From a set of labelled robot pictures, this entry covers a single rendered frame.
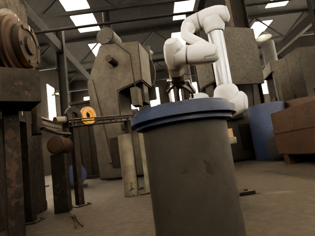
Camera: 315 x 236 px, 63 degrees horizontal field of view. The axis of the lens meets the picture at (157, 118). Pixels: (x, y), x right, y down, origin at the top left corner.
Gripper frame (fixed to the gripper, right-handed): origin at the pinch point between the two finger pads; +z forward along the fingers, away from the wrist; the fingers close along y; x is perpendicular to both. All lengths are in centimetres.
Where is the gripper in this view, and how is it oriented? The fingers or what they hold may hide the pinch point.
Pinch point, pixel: (181, 99)
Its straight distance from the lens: 161.6
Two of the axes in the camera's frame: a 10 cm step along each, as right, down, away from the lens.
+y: -9.5, -0.6, 3.2
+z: 1.9, 7.1, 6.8
